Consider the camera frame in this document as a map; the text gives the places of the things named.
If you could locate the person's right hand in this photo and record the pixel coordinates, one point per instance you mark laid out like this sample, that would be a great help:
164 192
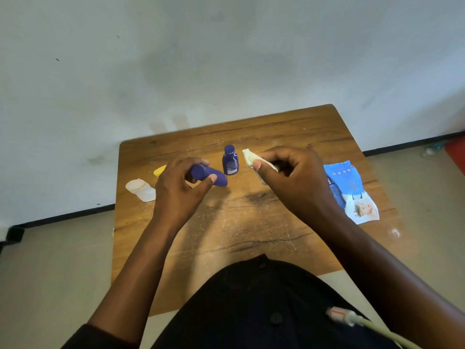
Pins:
298 188

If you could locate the person's left hand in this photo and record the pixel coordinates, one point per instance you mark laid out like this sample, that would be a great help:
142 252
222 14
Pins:
178 196

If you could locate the yellow bottle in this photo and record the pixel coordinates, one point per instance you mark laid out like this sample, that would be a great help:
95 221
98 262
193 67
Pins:
160 170

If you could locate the white bottle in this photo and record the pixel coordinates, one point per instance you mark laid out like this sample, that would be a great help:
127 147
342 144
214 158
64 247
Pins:
141 190

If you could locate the dark blue bottle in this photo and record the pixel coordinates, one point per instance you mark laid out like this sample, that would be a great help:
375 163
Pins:
230 161
212 175

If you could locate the blue wet wipes pack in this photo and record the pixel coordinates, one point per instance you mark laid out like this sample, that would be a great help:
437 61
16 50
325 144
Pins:
352 192

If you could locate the white wipe cloth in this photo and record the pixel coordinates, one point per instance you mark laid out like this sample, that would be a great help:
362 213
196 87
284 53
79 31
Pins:
252 158

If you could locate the person's right forearm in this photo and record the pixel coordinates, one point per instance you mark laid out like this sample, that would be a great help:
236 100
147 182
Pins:
399 279

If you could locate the person's left forearm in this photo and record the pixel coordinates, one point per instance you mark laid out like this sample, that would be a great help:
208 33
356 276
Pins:
130 272

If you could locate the person's black clothing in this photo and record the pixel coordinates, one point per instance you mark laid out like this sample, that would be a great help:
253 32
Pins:
261 305

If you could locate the wooden table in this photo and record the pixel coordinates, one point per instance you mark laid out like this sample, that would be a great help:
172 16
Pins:
254 228

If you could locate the green white floor litter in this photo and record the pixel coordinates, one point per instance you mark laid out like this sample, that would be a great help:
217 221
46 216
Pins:
433 149

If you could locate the red floor object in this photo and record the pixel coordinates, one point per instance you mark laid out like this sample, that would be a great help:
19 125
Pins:
457 154

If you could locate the black floor block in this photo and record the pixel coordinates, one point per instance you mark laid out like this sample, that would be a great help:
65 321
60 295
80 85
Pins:
14 234

